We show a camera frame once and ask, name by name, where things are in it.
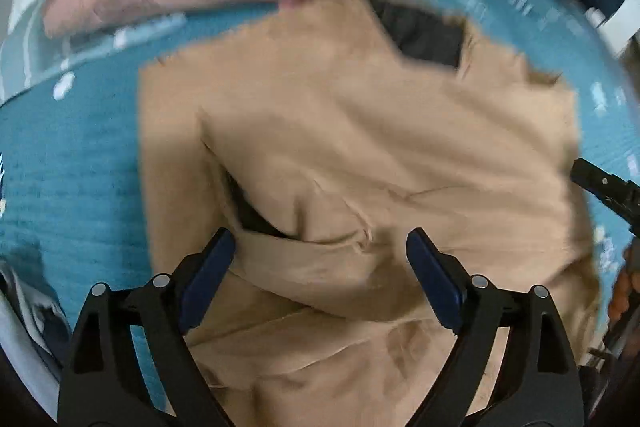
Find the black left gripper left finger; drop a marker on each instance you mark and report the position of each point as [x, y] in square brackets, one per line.
[129, 364]

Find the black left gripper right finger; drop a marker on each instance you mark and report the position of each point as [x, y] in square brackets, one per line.
[511, 364]

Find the tan padded jacket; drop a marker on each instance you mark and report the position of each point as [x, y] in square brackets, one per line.
[320, 146]

